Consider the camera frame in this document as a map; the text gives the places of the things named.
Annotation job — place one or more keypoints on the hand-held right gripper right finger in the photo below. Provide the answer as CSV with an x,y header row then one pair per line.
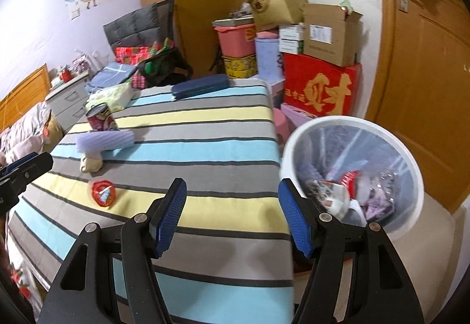
x,y
295,221

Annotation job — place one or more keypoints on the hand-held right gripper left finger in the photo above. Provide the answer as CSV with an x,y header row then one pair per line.
x,y
169,217

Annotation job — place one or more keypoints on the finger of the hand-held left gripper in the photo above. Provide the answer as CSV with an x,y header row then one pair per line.
x,y
29,170

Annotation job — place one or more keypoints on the printed paper cup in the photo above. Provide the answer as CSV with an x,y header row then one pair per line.
x,y
326,195

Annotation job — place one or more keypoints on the clear red label plastic bottle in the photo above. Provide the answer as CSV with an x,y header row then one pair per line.
x,y
352,181

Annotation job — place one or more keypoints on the white trash bin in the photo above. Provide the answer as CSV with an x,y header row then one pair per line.
x,y
293,148

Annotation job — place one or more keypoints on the purple drink carton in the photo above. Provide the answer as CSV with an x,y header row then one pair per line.
x,y
378,208

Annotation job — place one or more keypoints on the pink floral quilt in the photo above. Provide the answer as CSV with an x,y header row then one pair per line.
x,y
25,133

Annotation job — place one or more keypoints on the beige crumpled paper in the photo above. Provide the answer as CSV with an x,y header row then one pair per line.
x,y
91,162

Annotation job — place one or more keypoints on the red jelly cup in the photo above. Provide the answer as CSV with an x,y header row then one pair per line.
x,y
102,193

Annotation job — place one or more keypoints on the wooden headboard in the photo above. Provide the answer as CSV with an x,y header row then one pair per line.
x,y
25,93

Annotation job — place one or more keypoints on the white nightstand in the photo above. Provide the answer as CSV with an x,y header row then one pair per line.
x,y
68,100

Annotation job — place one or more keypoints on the purple foam wrap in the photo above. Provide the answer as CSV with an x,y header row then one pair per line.
x,y
106,140

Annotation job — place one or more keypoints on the small red milk can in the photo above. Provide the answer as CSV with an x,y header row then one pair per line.
x,y
101,120

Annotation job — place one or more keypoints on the small red ornament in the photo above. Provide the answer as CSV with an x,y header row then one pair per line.
x,y
65,73

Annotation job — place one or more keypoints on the red flower print cloth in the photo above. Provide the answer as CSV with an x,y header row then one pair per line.
x,y
20,278

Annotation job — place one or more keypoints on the pale green tissue pack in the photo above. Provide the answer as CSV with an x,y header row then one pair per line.
x,y
114,96

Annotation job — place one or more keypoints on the blue folded cloth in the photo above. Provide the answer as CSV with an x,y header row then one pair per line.
x,y
110,74

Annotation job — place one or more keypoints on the blue glasses case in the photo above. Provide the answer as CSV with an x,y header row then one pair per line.
x,y
198,87

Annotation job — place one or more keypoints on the red gift box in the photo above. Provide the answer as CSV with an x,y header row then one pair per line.
x,y
323,89

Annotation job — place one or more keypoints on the black bag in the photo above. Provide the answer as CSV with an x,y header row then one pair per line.
x,y
169,67

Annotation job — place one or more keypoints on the red plaid cloth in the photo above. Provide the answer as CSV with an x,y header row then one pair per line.
x,y
128,54

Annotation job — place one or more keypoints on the yellow patterned box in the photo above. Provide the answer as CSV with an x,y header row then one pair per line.
x,y
240,67

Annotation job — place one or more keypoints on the lilac round box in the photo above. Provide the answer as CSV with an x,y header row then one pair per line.
x,y
268,60

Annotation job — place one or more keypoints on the white carton box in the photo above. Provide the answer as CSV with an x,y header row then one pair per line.
x,y
292,32
291,47

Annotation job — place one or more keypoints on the open cardboard box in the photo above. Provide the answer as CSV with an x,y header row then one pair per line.
x,y
323,49

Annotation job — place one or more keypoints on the grey quilted cushion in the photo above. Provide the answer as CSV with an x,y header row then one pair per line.
x,y
136,27

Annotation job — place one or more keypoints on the wooden door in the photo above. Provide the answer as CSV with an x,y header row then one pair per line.
x,y
422,89

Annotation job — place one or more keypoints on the pink plastic storage bin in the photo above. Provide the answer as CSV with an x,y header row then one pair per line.
x,y
235,41

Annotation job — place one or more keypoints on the brown paper bag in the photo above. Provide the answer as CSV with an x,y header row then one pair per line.
x,y
279,1

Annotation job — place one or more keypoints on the white wall switch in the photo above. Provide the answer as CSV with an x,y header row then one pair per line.
x,y
75,14

